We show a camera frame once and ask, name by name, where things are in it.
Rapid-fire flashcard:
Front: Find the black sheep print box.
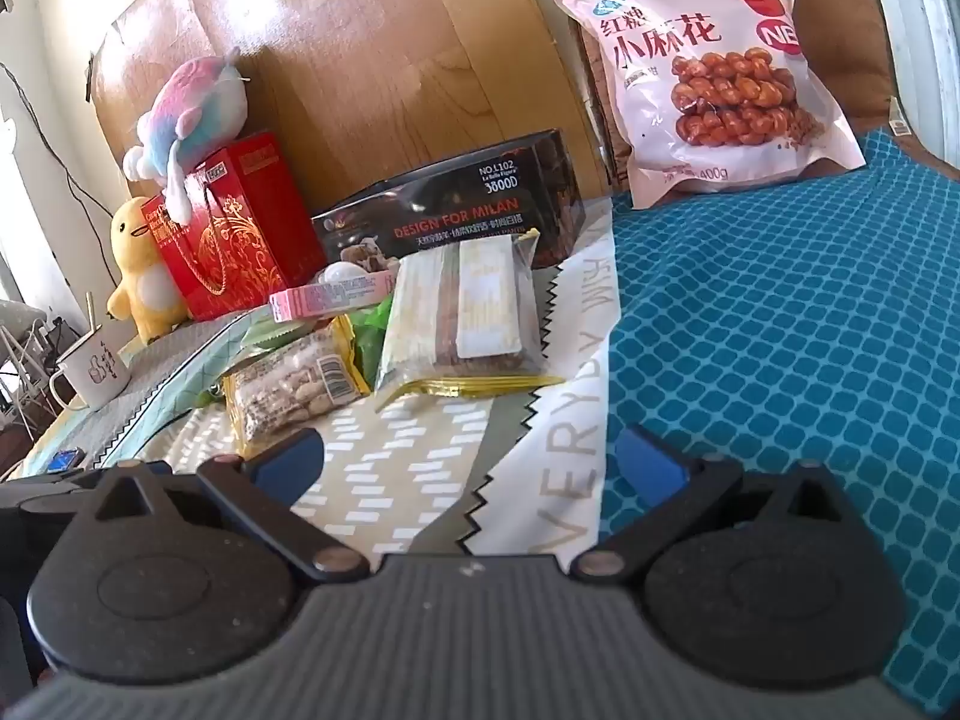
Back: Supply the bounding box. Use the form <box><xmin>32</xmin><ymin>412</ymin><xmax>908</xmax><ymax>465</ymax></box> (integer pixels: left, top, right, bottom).
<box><xmin>311</xmin><ymin>129</ymin><xmax>587</xmax><ymax>272</ymax></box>

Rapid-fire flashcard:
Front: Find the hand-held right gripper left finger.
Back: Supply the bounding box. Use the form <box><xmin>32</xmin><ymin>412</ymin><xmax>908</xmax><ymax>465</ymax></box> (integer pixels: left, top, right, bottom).
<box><xmin>90</xmin><ymin>427</ymin><xmax>368</xmax><ymax>583</ymax></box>

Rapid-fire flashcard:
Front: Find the red gift box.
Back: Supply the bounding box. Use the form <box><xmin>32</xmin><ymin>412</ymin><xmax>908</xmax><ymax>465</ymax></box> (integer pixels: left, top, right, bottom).
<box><xmin>142</xmin><ymin>131</ymin><xmax>327</xmax><ymax>322</ymax></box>

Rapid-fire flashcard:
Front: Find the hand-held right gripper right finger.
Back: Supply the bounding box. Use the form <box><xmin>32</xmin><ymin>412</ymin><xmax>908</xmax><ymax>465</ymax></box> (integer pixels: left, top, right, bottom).
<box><xmin>570</xmin><ymin>426</ymin><xmax>841</xmax><ymax>583</ymax></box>

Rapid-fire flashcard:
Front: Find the patchwork printed blanket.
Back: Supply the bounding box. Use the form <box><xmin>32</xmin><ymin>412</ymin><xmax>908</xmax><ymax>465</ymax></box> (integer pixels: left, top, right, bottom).
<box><xmin>0</xmin><ymin>195</ymin><xmax>623</xmax><ymax>616</ymax></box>

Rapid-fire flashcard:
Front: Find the yellow-edged peanut packet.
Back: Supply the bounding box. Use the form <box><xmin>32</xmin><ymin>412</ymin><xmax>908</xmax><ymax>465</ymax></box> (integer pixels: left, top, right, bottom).
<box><xmin>223</xmin><ymin>315</ymin><xmax>374</xmax><ymax>458</ymax></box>

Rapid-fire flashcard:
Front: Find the black wall cable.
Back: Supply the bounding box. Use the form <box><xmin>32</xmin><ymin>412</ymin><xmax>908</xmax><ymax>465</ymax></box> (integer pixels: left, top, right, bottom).
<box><xmin>0</xmin><ymin>60</ymin><xmax>113</xmax><ymax>297</ymax></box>

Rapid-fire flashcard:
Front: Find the large pink snack bag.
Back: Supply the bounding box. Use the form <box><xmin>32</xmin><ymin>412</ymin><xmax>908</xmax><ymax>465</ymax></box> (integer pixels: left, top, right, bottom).
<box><xmin>551</xmin><ymin>0</ymin><xmax>867</xmax><ymax>209</ymax></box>

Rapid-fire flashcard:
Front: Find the bright green snack packet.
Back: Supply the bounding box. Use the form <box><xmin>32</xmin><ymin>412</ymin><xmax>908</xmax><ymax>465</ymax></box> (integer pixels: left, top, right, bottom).
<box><xmin>352</xmin><ymin>292</ymin><xmax>398</xmax><ymax>391</ymax></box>

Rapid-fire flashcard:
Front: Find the teal patterned quilt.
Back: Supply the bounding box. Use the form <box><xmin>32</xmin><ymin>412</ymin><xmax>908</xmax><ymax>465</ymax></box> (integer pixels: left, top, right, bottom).
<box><xmin>592</xmin><ymin>127</ymin><xmax>960</xmax><ymax>720</ymax></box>

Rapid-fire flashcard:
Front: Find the clear gold-edged biscuit packet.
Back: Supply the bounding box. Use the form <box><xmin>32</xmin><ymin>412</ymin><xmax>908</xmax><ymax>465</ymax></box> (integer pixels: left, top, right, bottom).
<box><xmin>373</xmin><ymin>229</ymin><xmax>567</xmax><ymax>412</ymax></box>

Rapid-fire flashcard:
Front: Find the pastel unicorn plush toy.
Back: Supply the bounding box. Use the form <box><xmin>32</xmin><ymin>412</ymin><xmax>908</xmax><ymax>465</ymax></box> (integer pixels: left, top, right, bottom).
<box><xmin>124</xmin><ymin>46</ymin><xmax>252</xmax><ymax>226</ymax></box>

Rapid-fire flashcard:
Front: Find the wooden headboard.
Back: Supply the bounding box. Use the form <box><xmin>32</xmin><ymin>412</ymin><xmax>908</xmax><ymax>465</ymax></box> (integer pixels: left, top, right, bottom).
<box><xmin>86</xmin><ymin>0</ymin><xmax>608</xmax><ymax>203</ymax></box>

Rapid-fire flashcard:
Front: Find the pink slim box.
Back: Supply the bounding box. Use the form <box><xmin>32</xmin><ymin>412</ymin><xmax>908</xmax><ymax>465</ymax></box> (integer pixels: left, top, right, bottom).
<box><xmin>268</xmin><ymin>270</ymin><xmax>397</xmax><ymax>323</ymax></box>

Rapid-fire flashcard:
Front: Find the yellow duck plush toy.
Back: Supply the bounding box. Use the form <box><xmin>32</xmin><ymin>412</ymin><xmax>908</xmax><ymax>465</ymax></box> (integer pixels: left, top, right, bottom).
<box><xmin>105</xmin><ymin>196</ymin><xmax>192</xmax><ymax>342</ymax></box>

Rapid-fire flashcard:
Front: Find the white enamel mug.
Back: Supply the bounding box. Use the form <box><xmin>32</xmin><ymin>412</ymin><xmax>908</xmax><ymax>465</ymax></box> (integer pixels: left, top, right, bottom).
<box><xmin>49</xmin><ymin>319</ymin><xmax>132</xmax><ymax>412</ymax></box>

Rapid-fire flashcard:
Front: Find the white wire rack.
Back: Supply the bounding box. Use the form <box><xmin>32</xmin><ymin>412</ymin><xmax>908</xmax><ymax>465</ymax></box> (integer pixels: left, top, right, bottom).
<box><xmin>0</xmin><ymin>298</ymin><xmax>61</xmax><ymax>421</ymax></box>

